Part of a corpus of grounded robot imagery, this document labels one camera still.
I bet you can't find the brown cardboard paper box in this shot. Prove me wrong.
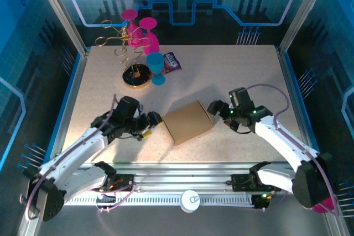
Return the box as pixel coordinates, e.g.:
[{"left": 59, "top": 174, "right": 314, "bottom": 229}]
[{"left": 162, "top": 100, "right": 215, "bottom": 146}]

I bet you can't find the blue plastic goblet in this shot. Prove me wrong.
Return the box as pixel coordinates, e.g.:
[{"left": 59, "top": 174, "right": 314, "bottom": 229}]
[{"left": 145, "top": 51, "right": 166, "bottom": 87}]

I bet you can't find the purple candy bag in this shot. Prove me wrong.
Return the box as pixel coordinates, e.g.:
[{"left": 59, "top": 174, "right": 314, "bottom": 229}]
[{"left": 163, "top": 51, "right": 183, "bottom": 75}]

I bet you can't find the pink plastic goblet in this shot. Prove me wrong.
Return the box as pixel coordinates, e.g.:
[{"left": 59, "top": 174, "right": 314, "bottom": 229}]
[
  {"left": 121, "top": 8, "right": 144, "bottom": 49},
  {"left": 138, "top": 17, "right": 160, "bottom": 55}
]

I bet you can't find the white cup with pink lid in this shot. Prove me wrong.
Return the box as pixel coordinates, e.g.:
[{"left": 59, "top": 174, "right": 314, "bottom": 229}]
[{"left": 311, "top": 196, "right": 337, "bottom": 214}]

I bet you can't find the gold wire glass rack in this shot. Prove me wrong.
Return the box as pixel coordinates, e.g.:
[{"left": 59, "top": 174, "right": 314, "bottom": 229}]
[{"left": 95, "top": 19, "right": 153, "bottom": 90}]

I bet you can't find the aluminium frame rail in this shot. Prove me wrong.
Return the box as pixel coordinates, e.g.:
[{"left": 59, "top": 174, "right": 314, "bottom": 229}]
[{"left": 34, "top": 161, "right": 332, "bottom": 192}]

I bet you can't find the white slotted cable duct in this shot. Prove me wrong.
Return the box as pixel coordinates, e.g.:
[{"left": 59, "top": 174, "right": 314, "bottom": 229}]
[{"left": 65, "top": 195, "right": 254, "bottom": 207}]

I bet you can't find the aluminium frame post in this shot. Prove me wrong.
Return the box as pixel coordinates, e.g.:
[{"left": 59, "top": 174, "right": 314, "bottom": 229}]
[
  {"left": 278, "top": 0, "right": 334, "bottom": 54},
  {"left": 30, "top": 0, "right": 91, "bottom": 56}
]

